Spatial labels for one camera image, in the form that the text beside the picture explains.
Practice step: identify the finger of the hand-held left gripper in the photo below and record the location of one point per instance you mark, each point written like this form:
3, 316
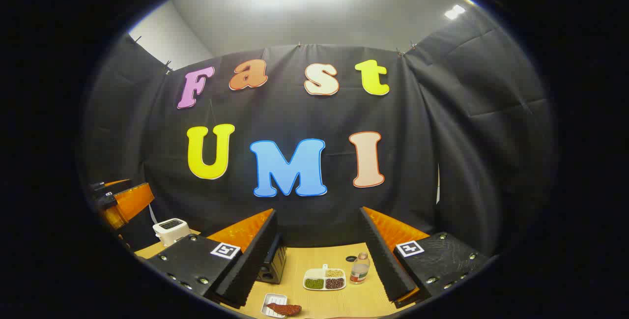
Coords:
132, 203
110, 184

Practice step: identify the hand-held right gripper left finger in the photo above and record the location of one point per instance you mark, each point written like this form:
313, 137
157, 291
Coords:
255, 255

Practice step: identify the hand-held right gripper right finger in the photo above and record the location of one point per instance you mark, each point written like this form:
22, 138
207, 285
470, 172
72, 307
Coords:
383, 260

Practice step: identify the black electric oven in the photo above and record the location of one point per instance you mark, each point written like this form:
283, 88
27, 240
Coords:
272, 267

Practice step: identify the red-brown meat piece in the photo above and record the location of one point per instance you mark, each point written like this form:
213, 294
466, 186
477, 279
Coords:
285, 309

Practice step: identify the clear plastic bottle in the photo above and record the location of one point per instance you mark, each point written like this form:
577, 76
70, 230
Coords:
360, 270

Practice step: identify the small white ridged tray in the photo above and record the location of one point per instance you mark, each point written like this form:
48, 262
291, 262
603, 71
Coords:
269, 301

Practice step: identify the white toaster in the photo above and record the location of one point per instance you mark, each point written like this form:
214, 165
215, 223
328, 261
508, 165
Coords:
172, 231

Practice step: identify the pile of yellow beans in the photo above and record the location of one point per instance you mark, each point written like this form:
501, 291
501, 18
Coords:
334, 273

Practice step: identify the pile of red beans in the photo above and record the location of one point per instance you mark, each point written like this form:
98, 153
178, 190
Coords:
334, 283

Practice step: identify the white divided dish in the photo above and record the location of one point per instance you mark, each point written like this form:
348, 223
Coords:
314, 274

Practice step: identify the pile of green beans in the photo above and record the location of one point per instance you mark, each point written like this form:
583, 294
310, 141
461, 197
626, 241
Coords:
314, 283

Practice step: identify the black backdrop cloth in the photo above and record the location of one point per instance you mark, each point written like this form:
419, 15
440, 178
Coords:
295, 112

